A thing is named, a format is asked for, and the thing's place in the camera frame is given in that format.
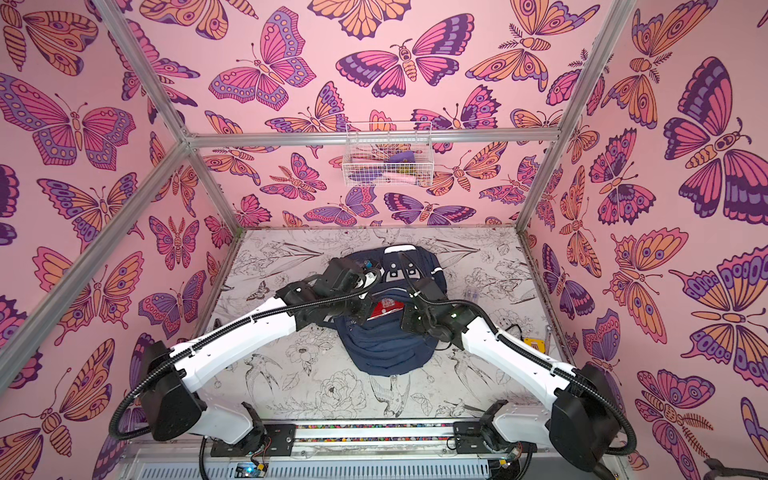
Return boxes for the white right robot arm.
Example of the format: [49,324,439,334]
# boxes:
[406,278,637,479]

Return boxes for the small green circuit board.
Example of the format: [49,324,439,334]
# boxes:
[234,462,268,479]

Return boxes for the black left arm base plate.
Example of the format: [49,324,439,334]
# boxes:
[210,423,297,458]

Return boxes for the navy blue student backpack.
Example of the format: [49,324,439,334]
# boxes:
[333,244,447,377]

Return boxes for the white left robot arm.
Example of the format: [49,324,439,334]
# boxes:
[108,258,383,450]

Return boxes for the yellow tape measure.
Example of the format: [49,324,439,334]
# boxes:
[523,338,547,353]

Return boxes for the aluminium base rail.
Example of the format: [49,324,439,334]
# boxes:
[116,419,631,480]

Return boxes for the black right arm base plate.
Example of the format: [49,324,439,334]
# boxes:
[452,420,497,454]

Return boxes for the red pencil box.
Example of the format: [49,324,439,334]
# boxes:
[369,297,405,320]

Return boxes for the white wire wall basket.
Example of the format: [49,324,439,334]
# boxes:
[340,121,435,188]

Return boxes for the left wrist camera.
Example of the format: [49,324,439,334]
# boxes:
[356,269,380,290]

